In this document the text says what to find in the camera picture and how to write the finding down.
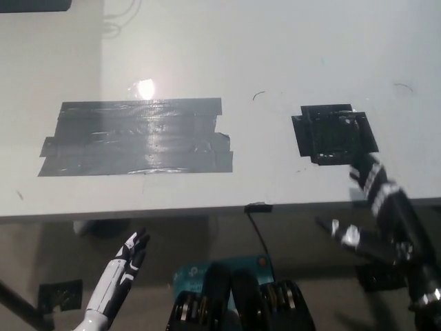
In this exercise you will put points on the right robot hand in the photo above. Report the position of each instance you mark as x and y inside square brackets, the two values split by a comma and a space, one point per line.
[389, 213]

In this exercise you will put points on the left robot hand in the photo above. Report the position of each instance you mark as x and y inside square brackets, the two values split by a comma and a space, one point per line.
[119, 276]

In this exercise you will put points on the black floor tape patch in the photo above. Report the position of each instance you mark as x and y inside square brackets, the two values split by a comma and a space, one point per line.
[62, 294]
[379, 281]

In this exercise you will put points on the teal router box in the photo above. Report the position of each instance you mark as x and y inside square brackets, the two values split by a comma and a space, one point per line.
[193, 274]

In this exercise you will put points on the square black tape marker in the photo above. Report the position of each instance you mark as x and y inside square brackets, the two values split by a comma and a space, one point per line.
[334, 134]

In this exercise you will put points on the black table leg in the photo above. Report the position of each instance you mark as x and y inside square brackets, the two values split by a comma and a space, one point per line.
[24, 307]

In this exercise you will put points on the large grey tape patch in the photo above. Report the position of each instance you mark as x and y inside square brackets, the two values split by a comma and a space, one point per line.
[138, 138]

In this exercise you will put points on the dark flat device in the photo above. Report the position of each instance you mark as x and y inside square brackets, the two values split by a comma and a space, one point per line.
[34, 5]

